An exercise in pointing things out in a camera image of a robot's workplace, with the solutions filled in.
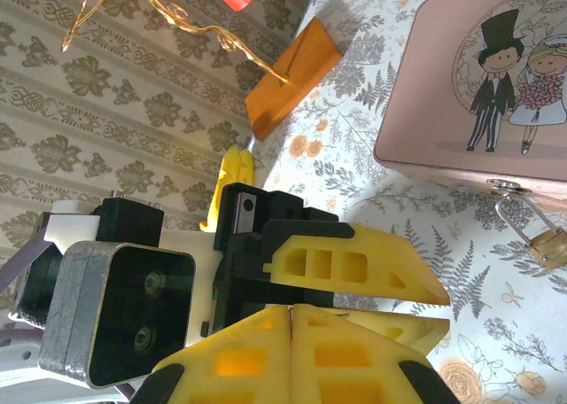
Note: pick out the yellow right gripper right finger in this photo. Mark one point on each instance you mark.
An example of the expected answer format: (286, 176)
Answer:
(345, 377)

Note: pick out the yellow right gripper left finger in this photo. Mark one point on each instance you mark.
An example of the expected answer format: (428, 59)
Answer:
(248, 377)

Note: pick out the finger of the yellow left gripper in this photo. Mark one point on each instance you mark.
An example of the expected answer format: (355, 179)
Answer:
(390, 262)
(421, 333)

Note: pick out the brass padlock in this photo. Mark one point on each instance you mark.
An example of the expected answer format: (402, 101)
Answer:
(549, 249)

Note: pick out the pink plate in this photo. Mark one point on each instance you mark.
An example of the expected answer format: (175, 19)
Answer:
(425, 89)

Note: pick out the floral table cover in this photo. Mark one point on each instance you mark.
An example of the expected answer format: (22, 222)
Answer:
(354, 178)

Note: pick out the yellow toy banana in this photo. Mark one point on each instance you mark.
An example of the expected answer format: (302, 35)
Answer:
(235, 169)

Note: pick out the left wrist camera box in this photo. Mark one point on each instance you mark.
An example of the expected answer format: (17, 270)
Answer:
(133, 311)

